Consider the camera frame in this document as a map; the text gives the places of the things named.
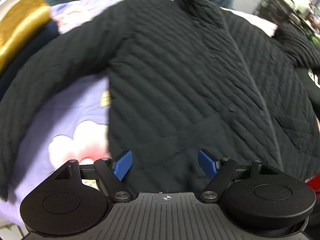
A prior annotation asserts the black quilted jacket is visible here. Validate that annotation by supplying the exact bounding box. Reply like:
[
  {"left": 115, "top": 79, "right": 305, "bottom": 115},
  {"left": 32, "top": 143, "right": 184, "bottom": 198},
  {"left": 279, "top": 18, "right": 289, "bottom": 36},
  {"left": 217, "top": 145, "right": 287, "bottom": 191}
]
[{"left": 1, "top": 0, "right": 319, "bottom": 199}]

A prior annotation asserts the purple floral bed sheet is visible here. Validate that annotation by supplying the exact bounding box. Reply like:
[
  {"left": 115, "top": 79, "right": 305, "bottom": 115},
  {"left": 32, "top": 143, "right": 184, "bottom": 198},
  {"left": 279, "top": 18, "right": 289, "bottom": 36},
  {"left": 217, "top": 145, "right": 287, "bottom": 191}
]
[{"left": 6, "top": 0, "right": 279, "bottom": 228}]

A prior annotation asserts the black garment with white letters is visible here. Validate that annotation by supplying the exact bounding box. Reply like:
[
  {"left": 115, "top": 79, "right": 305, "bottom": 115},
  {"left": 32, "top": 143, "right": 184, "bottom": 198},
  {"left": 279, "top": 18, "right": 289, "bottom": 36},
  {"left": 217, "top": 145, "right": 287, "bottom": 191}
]
[{"left": 296, "top": 68, "right": 319, "bottom": 103}]

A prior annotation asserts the navy blue folded garment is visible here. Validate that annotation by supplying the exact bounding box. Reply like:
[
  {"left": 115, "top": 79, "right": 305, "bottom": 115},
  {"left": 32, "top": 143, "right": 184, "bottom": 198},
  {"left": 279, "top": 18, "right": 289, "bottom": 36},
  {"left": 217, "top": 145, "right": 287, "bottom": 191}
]
[{"left": 0, "top": 20, "right": 60, "bottom": 99}]

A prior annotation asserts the gold satin cloth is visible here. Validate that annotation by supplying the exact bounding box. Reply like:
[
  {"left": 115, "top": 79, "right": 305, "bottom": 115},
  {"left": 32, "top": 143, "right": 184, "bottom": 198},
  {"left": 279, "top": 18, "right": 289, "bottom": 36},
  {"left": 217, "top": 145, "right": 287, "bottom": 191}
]
[{"left": 1, "top": 0, "right": 51, "bottom": 72}]

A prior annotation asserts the black wire storage rack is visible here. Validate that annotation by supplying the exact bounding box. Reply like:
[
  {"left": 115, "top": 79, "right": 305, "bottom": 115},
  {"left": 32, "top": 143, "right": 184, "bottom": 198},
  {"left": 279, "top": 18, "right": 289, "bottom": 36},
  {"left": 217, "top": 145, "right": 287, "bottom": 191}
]
[{"left": 253, "top": 0, "right": 313, "bottom": 31}]

